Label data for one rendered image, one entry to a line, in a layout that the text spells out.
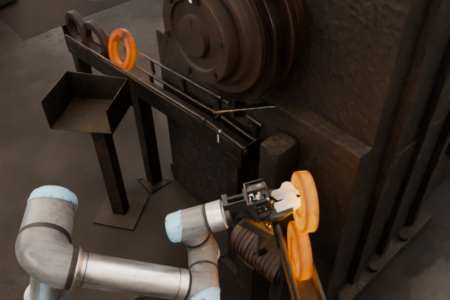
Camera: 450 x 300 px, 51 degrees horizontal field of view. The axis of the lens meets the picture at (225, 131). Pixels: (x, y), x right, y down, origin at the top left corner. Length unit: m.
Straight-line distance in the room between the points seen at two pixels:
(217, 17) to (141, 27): 2.51
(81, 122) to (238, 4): 0.93
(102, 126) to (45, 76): 1.53
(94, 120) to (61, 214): 0.80
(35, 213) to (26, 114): 1.93
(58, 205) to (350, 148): 0.78
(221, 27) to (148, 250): 1.25
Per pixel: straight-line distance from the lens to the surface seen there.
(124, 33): 2.10
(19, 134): 2.93
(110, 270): 1.13
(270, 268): 1.52
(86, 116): 1.95
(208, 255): 1.24
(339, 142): 1.38
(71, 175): 2.59
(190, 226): 1.19
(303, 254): 1.24
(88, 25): 2.26
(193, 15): 1.31
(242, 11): 1.23
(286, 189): 1.20
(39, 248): 1.12
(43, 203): 1.19
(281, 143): 1.45
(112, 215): 2.34
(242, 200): 1.15
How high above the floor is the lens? 1.79
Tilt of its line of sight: 42 degrees down
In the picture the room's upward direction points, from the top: 1 degrees counter-clockwise
